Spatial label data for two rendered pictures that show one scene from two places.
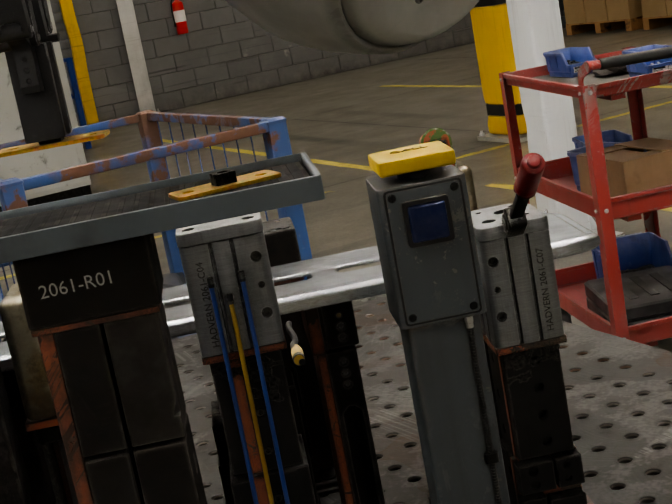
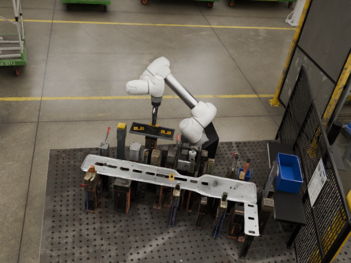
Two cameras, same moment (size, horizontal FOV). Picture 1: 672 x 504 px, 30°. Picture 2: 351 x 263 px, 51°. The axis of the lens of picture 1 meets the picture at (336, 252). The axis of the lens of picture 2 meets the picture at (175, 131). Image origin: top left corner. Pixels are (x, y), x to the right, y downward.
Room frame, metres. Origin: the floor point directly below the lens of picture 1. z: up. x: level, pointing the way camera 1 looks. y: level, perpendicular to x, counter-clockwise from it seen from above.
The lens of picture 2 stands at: (3.30, 0.66, 3.03)
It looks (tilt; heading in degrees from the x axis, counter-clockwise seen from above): 38 degrees down; 187
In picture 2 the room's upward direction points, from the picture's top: 8 degrees clockwise
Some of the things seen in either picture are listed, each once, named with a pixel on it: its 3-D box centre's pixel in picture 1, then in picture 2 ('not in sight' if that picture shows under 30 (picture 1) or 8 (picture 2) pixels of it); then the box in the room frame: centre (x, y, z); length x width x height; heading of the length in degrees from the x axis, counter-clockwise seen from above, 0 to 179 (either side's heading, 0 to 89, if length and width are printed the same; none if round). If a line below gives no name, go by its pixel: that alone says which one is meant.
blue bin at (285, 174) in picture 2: not in sight; (287, 172); (1.02, 1.33, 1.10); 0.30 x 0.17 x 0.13; 5
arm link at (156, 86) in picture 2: not in sight; (155, 85); (0.95, 0.18, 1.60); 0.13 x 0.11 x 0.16; 115
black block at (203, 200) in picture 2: not in sight; (201, 213); (1.42, 0.72, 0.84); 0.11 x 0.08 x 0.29; 4
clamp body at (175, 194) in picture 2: not in sight; (174, 206); (1.44, 0.51, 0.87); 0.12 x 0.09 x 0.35; 4
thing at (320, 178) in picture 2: not in sight; (317, 182); (1.30, 1.46, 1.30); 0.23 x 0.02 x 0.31; 4
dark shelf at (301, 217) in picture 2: not in sight; (284, 178); (1.01, 1.32, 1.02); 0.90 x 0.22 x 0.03; 4
